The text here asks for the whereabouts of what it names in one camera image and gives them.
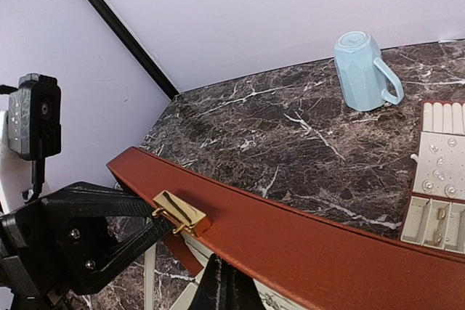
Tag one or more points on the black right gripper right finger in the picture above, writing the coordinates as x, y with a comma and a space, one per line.
241, 291

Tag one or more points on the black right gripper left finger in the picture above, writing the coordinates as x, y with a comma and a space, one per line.
211, 292

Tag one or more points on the red jewelry display tray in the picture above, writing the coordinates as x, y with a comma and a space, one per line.
434, 216

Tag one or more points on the light blue faceted mug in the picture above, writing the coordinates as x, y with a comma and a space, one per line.
366, 81

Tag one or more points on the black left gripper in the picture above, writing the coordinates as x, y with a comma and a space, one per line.
41, 263

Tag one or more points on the red jewelry box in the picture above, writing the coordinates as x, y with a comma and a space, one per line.
315, 262

